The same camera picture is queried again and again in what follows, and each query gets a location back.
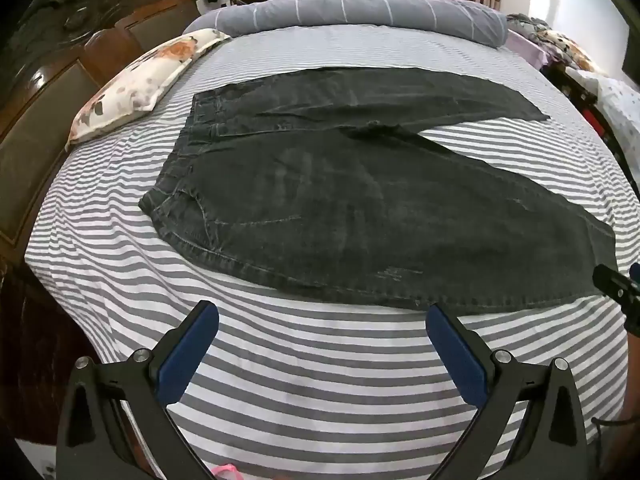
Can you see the black television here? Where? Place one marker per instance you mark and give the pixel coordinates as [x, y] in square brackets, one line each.
[632, 55]

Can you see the dark denim pants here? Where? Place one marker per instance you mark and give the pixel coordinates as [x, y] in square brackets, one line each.
[325, 210]

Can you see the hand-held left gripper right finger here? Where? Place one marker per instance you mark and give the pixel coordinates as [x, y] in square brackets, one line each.
[457, 355]

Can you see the white dotted blanket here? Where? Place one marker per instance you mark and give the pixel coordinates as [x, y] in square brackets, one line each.
[617, 105]

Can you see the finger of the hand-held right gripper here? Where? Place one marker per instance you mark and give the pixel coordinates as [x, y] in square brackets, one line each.
[620, 290]
[636, 271]

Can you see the floral bedding pile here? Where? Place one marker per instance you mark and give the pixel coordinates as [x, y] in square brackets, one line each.
[560, 42]

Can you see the person's right forearm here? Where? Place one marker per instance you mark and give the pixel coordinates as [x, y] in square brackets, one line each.
[632, 410]

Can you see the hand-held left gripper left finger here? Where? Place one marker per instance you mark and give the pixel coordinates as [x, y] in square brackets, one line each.
[187, 347]

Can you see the pink plastic item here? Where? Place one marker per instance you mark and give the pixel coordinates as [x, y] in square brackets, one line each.
[225, 472]

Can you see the floral pillow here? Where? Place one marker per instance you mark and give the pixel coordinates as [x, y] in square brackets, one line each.
[145, 77]

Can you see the carved wooden headboard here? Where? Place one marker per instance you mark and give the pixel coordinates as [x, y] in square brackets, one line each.
[65, 85]

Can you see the grey checked rolled duvet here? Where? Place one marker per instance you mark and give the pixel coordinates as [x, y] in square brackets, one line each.
[350, 12]

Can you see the grey white striped bed sheet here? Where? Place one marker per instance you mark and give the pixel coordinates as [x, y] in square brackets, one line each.
[325, 385]

